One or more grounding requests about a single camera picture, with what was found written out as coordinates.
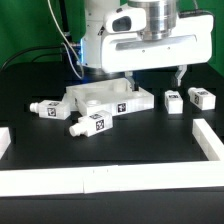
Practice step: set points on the white right fence wall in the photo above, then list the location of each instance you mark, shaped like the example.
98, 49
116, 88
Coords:
207, 139

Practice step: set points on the white front fence wall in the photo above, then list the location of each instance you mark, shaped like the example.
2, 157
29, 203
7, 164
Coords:
111, 178

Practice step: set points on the green backdrop curtain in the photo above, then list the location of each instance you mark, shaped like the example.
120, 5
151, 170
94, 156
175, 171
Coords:
28, 23

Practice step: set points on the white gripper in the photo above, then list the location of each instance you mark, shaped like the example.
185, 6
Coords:
123, 48

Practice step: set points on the white left fence wall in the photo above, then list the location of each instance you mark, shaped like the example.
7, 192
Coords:
5, 140

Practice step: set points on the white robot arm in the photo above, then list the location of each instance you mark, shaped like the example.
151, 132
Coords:
144, 34

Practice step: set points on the white square tabletop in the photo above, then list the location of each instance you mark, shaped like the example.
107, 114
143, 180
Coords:
114, 96

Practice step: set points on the white fence wall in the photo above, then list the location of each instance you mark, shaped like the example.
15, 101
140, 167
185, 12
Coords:
5, 140
207, 139
111, 178

